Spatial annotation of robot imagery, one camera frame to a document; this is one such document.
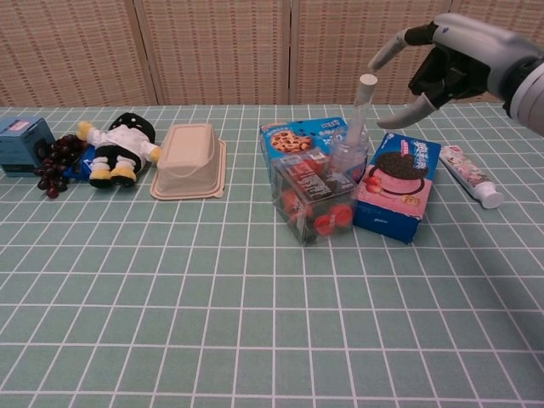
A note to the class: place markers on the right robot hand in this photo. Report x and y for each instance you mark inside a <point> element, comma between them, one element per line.
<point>467,42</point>

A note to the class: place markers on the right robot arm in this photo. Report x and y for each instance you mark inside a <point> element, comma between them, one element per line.
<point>529,98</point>

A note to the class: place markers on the floral toothpaste tube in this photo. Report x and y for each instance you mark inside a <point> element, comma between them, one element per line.
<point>467,172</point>

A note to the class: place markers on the blue strawberry Oreo box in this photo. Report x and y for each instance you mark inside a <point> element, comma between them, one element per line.
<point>395,170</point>

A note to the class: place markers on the clear plastic jar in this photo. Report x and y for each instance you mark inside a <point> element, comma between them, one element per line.
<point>346,158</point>

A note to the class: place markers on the blue cookie bag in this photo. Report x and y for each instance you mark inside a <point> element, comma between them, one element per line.
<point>282,142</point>

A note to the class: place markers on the clear box with red caps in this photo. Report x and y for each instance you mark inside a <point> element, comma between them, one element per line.
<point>314,187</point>

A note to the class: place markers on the bamboo folding screen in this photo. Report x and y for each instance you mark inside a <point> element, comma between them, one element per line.
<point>212,51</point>

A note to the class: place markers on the beige lunch box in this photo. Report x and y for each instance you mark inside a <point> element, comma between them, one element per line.
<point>187,153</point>

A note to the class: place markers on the black and white plush doll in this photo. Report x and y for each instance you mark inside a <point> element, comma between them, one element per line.
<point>121,140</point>

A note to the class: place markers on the green checked tablecloth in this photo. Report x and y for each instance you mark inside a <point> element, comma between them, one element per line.
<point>212,319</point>

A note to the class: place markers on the flat blue packet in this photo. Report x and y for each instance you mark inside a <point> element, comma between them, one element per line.
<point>83,168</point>

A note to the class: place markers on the dark grape bunch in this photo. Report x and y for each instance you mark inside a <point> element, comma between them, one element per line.
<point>59,157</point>

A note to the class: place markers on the small light blue box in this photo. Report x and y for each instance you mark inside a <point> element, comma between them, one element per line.
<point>17,144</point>

